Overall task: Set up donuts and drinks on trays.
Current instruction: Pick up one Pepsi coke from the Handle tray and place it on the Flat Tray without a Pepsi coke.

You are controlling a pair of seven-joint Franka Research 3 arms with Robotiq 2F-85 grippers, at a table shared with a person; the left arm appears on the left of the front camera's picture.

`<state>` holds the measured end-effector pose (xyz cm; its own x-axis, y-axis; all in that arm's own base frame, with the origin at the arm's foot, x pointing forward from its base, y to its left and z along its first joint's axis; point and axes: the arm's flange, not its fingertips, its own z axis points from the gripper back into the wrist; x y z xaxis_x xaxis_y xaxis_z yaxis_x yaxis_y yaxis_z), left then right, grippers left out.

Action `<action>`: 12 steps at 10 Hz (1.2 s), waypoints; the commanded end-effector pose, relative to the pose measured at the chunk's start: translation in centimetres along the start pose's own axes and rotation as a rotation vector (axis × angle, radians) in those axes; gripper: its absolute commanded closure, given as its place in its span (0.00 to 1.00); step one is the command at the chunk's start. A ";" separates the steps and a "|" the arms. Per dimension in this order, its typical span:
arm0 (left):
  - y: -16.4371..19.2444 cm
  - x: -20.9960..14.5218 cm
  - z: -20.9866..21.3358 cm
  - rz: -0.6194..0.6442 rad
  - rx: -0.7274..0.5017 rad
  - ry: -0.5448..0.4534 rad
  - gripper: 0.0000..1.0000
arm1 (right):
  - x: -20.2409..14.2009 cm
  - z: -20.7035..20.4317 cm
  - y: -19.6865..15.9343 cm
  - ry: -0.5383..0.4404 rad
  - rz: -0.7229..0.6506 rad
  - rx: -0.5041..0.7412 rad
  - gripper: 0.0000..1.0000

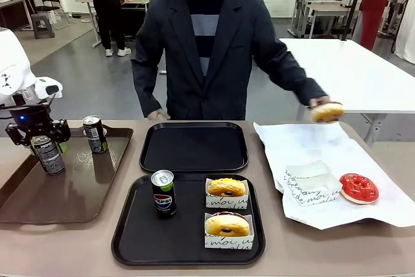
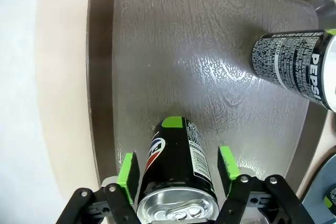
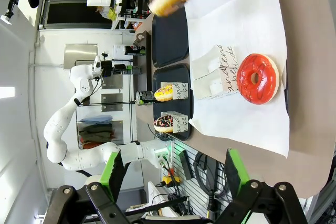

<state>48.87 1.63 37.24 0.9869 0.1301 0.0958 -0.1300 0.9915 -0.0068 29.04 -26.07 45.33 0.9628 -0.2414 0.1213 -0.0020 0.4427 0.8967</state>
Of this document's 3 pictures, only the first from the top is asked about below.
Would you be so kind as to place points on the yellow sprinkle donut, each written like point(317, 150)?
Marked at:
point(217, 189)

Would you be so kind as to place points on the person's right hand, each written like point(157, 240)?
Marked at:
point(159, 113)

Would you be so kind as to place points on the red glazed donut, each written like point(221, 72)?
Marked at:
point(369, 192)

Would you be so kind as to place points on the white work table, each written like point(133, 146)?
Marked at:
point(324, 7)

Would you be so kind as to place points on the brown plastic serving tray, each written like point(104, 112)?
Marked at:
point(74, 186)

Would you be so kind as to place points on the black tripod pole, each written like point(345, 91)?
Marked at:
point(353, 7)

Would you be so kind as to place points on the chocolate glazed donut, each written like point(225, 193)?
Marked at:
point(324, 115)

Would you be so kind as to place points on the black Pepsi can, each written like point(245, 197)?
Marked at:
point(163, 199)
point(50, 160)

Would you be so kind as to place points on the person's left forearm dark sleeve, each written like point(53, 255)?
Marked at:
point(301, 82)

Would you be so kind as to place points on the person's right forearm dark sleeve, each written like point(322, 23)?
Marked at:
point(146, 89)

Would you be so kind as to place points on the grey step stool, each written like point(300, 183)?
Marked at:
point(42, 25)

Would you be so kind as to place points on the black plastic serving tray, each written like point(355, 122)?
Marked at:
point(194, 150)
point(146, 235)

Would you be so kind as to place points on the black green-label drink can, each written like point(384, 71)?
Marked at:
point(95, 137)

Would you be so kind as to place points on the yellow-topped donut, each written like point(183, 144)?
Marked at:
point(227, 203)

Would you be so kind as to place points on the person in dark blazer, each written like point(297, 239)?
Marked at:
point(207, 63)

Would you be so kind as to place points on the grey work table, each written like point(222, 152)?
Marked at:
point(136, 1)

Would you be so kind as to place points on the white paper sheet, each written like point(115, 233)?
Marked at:
point(308, 144)

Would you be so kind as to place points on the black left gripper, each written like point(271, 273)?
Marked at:
point(32, 119)

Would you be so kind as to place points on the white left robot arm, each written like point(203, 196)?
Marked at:
point(13, 63)

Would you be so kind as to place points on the person's left hand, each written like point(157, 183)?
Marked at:
point(319, 102)

